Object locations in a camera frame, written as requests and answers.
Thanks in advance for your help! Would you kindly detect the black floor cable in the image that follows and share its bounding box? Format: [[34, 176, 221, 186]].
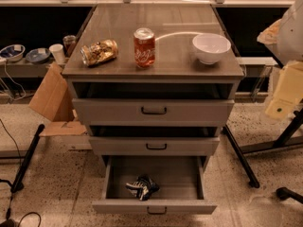
[[0, 118, 43, 227]]

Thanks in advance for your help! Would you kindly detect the black stand leg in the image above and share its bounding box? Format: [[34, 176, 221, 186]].
[[223, 125, 259, 188], [10, 124, 45, 193]]

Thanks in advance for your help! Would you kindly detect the white bowl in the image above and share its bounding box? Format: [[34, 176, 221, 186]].
[[192, 33, 231, 64]]

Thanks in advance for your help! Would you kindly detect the blue chip bag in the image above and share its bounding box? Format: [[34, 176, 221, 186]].
[[125, 175, 160, 201]]

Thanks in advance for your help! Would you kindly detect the black chair base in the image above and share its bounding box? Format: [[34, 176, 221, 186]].
[[276, 187, 303, 204]]

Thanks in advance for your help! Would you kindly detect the grey drawer cabinet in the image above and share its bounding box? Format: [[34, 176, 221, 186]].
[[62, 4, 243, 171]]

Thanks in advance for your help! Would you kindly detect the grey drawer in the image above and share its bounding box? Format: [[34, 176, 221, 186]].
[[93, 156, 216, 215], [89, 137, 220, 156], [73, 98, 234, 127]]

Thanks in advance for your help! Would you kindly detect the white paper cup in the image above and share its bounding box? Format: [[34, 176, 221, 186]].
[[49, 44, 65, 64]]

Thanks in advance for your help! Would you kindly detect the brown cardboard box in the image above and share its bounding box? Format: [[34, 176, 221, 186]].
[[29, 62, 86, 136]]

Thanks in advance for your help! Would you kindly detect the grey bottom drawer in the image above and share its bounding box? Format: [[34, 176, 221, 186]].
[[93, 156, 216, 215]]

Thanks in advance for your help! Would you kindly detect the black right stand leg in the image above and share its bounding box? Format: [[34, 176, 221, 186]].
[[223, 125, 259, 188]]

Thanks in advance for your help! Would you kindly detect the red soda can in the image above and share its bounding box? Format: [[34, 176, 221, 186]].
[[134, 27, 155, 68]]

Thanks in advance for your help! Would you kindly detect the grey top drawer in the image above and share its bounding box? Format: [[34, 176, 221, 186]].
[[73, 98, 234, 127]]

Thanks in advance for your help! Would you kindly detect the black left stand leg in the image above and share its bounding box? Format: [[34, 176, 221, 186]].
[[10, 124, 45, 193]]

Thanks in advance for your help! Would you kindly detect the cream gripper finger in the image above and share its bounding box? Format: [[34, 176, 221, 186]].
[[264, 61, 303, 120]]

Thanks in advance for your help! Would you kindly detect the blue bowl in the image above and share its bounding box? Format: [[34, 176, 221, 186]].
[[0, 44, 26, 62], [26, 48, 50, 64]]

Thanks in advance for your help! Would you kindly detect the blue bowl left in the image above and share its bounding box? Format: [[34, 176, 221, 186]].
[[0, 44, 26, 62]]

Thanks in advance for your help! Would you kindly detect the white cable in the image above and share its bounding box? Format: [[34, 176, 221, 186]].
[[0, 60, 27, 102]]

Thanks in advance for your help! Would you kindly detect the grey middle drawer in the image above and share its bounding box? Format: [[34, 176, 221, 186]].
[[89, 137, 220, 156]]

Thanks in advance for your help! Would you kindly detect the dark glass jar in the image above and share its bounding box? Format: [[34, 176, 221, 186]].
[[62, 35, 77, 56]]

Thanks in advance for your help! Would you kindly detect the blue bowl right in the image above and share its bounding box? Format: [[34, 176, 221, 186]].
[[26, 48, 50, 64]]

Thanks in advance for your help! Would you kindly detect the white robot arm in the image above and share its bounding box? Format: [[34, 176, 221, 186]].
[[264, 0, 303, 120]]

